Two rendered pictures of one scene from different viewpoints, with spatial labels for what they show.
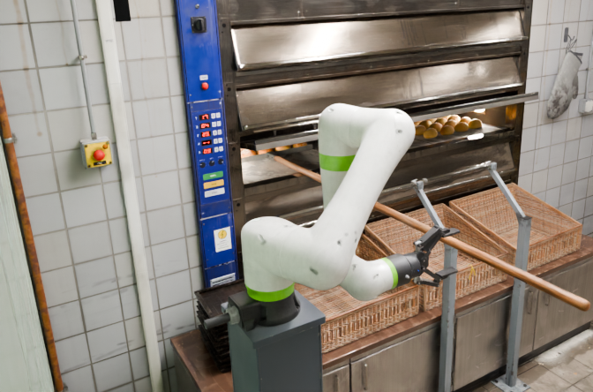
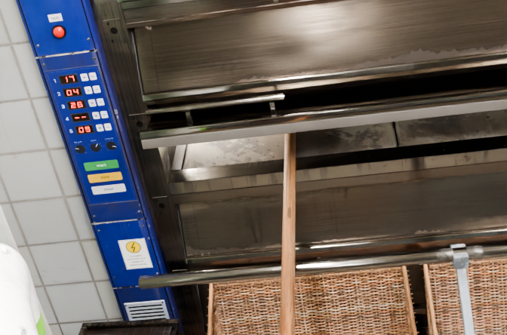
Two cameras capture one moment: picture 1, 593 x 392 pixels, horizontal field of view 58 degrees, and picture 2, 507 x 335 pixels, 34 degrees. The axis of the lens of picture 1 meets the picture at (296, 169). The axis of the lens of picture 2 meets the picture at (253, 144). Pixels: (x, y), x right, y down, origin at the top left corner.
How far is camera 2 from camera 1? 1.50 m
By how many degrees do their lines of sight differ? 37
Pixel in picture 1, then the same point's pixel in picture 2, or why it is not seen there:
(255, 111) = (170, 66)
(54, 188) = not seen: outside the picture
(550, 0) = not seen: outside the picture
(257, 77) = (167, 8)
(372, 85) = (444, 13)
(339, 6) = not seen: outside the picture
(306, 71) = not seen: outside the picture
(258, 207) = (204, 210)
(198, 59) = not seen: outside the picture
